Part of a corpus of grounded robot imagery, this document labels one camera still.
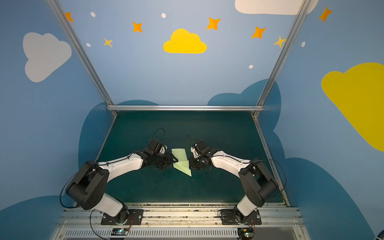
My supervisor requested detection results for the floor rail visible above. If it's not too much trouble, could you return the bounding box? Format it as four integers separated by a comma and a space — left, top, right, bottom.
252, 113, 291, 207
66, 114, 115, 210

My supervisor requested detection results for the aluminium left corner post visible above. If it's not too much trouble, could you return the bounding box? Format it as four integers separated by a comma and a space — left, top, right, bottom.
47, 0, 114, 106

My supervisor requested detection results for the green circuit board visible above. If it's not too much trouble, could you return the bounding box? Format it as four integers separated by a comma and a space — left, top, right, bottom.
237, 228, 255, 240
111, 228, 130, 236

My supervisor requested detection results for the aluminium right corner post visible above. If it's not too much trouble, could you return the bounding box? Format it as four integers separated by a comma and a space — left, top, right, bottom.
257, 0, 312, 110

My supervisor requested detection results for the light green paper sheet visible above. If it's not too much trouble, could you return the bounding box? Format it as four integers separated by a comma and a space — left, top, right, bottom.
172, 149, 192, 177

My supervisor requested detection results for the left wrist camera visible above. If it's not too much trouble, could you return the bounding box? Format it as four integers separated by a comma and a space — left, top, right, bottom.
147, 139, 166, 155

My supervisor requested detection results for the right side floor rail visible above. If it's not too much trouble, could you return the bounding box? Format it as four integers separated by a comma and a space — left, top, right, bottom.
252, 113, 291, 207

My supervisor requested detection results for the left green circuit board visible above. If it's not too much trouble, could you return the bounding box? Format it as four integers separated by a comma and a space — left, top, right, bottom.
111, 228, 130, 236

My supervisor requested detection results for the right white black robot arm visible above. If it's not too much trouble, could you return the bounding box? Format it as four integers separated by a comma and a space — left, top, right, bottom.
189, 147, 279, 225

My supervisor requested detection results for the aluminium back frame rail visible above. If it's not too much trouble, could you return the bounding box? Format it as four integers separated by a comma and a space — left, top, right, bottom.
107, 105, 264, 112

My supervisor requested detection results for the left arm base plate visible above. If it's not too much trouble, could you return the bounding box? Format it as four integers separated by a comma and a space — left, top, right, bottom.
101, 209, 144, 225

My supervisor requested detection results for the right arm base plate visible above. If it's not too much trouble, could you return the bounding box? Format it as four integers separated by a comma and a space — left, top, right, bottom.
218, 209, 262, 226

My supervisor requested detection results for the left side floor rail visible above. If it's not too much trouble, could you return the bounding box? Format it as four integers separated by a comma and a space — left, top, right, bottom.
66, 114, 115, 210

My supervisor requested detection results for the aluminium corner post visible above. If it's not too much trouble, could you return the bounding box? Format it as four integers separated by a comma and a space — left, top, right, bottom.
257, 0, 312, 110
47, 0, 114, 106

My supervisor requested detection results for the right green circuit board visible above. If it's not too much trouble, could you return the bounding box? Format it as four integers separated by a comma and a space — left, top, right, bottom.
237, 228, 255, 240

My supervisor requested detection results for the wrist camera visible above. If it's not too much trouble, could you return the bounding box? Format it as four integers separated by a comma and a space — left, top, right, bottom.
191, 140, 211, 158
147, 139, 166, 155

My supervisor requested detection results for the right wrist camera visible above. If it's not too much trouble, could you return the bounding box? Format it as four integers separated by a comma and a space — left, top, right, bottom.
191, 140, 211, 158

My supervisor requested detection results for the aluminium front rail platform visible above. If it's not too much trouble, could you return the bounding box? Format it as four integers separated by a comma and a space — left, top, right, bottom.
51, 203, 310, 240

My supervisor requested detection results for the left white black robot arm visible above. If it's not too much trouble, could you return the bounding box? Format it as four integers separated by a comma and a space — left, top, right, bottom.
66, 151, 179, 225

